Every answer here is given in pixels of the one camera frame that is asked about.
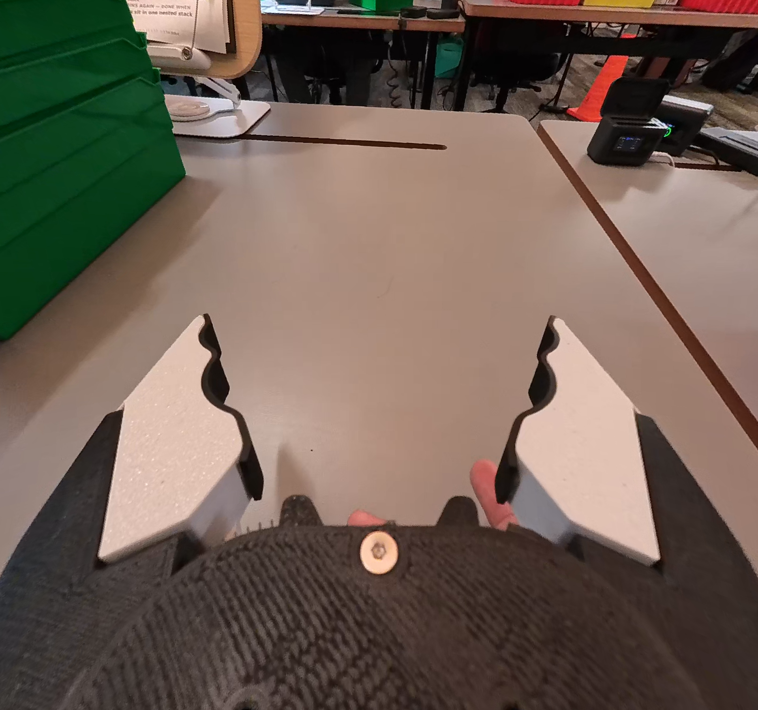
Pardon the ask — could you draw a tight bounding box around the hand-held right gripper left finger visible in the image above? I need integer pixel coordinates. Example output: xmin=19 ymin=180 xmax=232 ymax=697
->
xmin=98 ymin=314 xmax=264 ymax=566

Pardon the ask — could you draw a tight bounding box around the teal bag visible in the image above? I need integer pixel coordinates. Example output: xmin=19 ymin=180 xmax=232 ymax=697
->
xmin=433 ymin=38 xmax=465 ymax=81

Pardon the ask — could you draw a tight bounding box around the black flat device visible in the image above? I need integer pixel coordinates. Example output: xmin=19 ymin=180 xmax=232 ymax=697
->
xmin=697 ymin=128 xmax=758 ymax=177

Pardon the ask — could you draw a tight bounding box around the wooden-top table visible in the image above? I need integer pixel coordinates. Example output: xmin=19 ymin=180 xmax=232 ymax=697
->
xmin=454 ymin=0 xmax=758 ymax=113
xmin=261 ymin=0 xmax=465 ymax=107

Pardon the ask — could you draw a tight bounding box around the black charger box with display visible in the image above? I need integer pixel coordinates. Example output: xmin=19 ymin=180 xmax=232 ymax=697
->
xmin=588 ymin=77 xmax=671 ymax=167

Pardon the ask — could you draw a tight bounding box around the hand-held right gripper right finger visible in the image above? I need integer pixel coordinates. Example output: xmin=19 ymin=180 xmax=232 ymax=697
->
xmin=494 ymin=316 xmax=662 ymax=569

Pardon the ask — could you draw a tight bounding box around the instruction sheet on stand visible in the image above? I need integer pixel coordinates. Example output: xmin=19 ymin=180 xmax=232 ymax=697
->
xmin=107 ymin=0 xmax=264 ymax=80

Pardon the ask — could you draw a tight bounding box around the black office chair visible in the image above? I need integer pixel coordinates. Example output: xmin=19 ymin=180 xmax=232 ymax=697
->
xmin=474 ymin=18 xmax=560 ymax=113

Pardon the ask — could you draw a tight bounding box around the person's right hand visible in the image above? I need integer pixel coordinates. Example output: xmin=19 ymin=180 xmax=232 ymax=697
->
xmin=347 ymin=459 xmax=518 ymax=533

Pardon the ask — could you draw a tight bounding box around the black small device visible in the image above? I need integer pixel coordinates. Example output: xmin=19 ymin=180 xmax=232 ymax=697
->
xmin=401 ymin=0 xmax=460 ymax=21

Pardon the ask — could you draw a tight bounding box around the orange traffic cone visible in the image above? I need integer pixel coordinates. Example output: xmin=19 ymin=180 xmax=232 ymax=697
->
xmin=567 ymin=56 xmax=631 ymax=124

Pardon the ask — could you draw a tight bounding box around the printed instruction sheet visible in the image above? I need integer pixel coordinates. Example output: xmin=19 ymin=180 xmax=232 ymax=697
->
xmin=109 ymin=0 xmax=233 ymax=54

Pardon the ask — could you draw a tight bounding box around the black device with green light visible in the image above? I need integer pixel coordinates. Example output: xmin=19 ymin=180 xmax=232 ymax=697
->
xmin=658 ymin=96 xmax=715 ymax=157

